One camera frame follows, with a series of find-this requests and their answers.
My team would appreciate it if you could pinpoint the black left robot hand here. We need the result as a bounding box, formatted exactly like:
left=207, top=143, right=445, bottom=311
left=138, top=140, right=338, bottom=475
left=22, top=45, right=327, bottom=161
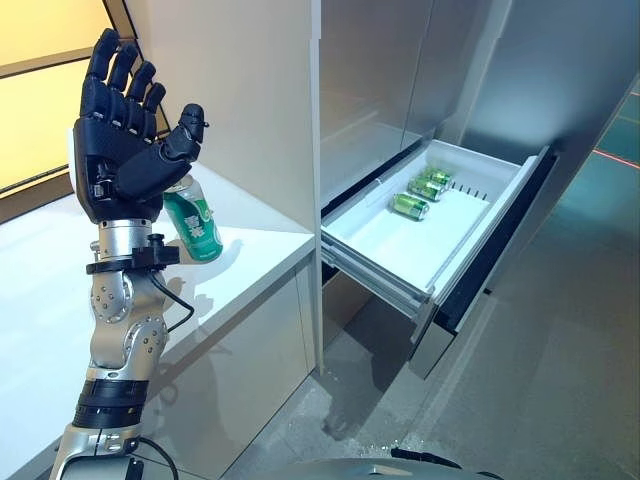
left=73, top=27, right=209, bottom=222

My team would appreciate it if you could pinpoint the white fridge drawer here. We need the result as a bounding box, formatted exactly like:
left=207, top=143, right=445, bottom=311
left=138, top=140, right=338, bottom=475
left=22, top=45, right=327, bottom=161
left=319, top=138, right=559, bottom=372

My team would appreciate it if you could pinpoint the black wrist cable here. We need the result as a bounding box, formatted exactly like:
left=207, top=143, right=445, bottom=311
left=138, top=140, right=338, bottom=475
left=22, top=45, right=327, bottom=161
left=149, top=269, right=195, bottom=335

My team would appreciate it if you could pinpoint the white counter cabinet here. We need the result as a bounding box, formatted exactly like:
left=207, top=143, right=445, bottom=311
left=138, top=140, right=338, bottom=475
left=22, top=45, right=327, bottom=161
left=0, top=162, right=324, bottom=480

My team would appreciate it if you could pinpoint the silver fridge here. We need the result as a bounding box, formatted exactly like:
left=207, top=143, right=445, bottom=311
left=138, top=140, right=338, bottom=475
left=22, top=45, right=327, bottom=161
left=317, top=0, right=640, bottom=381

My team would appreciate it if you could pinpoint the green drink can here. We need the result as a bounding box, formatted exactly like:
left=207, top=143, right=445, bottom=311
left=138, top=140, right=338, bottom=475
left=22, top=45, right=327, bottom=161
left=162, top=173, right=224, bottom=262
left=406, top=178, right=448, bottom=202
left=391, top=192, right=431, bottom=221
left=420, top=167, right=454, bottom=187

